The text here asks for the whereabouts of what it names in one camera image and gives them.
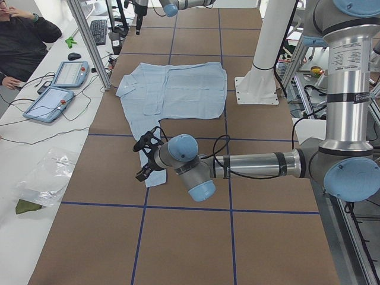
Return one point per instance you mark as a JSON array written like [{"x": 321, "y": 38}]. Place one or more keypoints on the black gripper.
[{"x": 151, "y": 162}]

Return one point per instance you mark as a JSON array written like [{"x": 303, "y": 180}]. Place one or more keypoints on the light blue button shirt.
[{"x": 151, "y": 93}]

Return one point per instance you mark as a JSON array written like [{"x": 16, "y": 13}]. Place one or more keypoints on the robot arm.
[
  {"x": 234, "y": 41},
  {"x": 172, "y": 7}
]

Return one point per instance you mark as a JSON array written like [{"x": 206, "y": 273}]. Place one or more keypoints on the far blue teach pendant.
[{"x": 71, "y": 74}]

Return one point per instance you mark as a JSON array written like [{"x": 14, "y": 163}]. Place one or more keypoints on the blue teach pendant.
[
  {"x": 49, "y": 105},
  {"x": 71, "y": 74}
]

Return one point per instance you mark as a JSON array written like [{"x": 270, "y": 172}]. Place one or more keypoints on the near blue teach pendant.
[{"x": 49, "y": 105}]

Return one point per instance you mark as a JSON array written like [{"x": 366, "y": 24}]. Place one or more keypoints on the clear plastic bag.
[{"x": 45, "y": 184}]

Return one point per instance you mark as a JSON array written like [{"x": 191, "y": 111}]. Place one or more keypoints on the black computer mouse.
[{"x": 73, "y": 56}]

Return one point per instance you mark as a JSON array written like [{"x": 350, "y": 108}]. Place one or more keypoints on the black smartphone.
[{"x": 43, "y": 87}]

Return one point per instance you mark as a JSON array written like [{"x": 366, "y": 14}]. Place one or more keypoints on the black keyboard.
[{"x": 98, "y": 30}]

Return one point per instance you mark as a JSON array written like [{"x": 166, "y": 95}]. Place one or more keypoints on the green plastic clamp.
[{"x": 70, "y": 42}]

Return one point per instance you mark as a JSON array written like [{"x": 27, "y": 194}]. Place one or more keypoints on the olive green cloth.
[{"x": 24, "y": 206}]

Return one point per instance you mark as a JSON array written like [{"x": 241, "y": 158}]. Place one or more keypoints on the person in black sweater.
[{"x": 24, "y": 36}]

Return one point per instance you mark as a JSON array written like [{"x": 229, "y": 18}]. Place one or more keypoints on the white camera pole base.
[{"x": 258, "y": 86}]

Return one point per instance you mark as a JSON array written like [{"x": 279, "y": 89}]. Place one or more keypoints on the aluminium frame post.
[{"x": 80, "y": 19}]

